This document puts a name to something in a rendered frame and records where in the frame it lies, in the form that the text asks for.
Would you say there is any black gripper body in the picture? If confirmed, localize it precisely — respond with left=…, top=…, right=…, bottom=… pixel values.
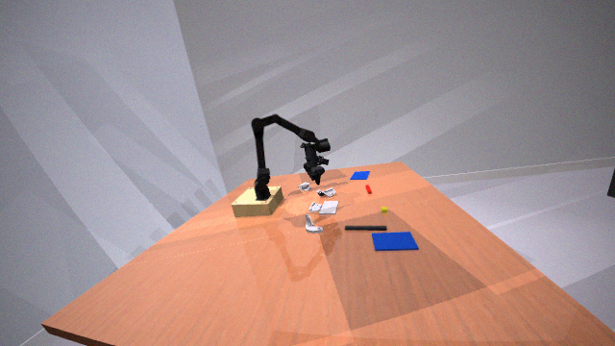
left=304, top=155, right=325, bottom=175

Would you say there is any dark grey flat bar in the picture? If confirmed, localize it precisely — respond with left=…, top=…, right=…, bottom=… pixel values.
left=345, top=225, right=387, bottom=231

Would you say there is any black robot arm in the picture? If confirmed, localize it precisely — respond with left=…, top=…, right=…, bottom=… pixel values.
left=252, top=114, right=331, bottom=201

